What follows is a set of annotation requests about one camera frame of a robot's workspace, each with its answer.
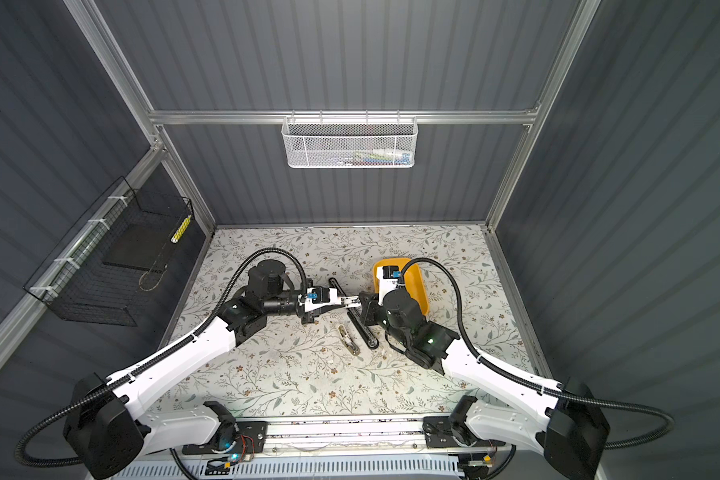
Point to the black wire basket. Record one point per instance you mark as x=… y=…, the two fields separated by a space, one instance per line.
x=112 y=270

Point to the black pad in basket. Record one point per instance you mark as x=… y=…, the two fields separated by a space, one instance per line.
x=143 y=248

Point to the yellow marker in basket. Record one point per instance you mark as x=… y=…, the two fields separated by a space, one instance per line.
x=181 y=229

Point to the white wire mesh basket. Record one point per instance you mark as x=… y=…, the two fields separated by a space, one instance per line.
x=313 y=145

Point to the aluminium mounting rail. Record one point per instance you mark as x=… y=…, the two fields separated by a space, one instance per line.
x=348 y=433

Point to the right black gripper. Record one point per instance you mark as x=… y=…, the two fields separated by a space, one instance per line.
x=370 y=307

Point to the yellow plastic tray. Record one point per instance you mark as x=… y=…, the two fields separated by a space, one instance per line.
x=413 y=281

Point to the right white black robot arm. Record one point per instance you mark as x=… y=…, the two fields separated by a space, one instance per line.
x=571 y=436

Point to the items in white basket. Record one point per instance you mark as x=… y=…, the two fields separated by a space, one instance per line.
x=387 y=156

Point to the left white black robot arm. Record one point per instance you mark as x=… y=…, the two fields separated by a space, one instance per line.
x=112 y=431

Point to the black stapler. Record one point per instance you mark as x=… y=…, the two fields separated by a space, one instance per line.
x=364 y=332

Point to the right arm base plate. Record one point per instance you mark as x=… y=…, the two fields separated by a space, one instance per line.
x=438 y=434

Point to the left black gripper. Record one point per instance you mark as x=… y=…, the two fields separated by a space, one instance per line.
x=338 y=305

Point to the beige small stapler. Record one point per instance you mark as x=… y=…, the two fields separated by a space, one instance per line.
x=347 y=341

